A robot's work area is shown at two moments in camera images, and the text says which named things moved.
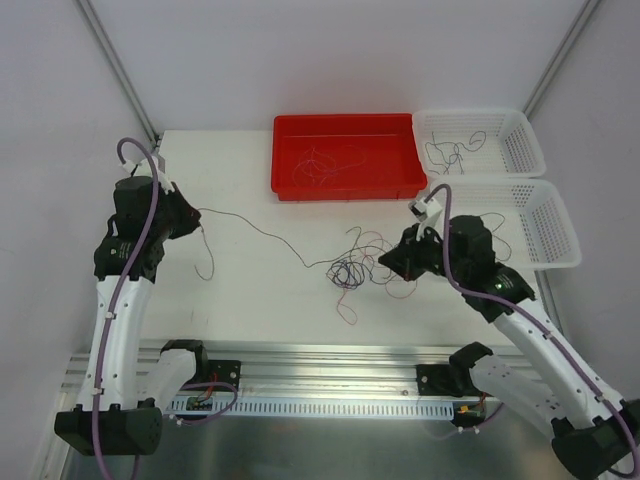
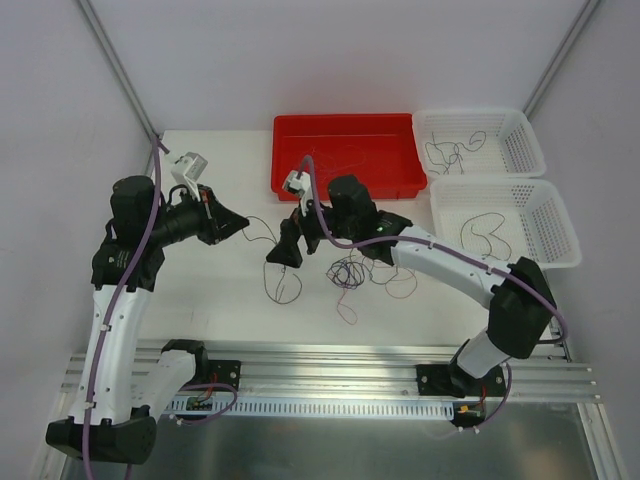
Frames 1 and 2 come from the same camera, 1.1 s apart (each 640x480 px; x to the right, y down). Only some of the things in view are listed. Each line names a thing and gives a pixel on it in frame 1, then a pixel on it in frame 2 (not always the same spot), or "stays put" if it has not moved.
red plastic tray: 346,157 stays put
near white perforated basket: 527,218 stays put
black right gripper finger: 404,261 -> 287,251
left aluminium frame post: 120,67 stays put
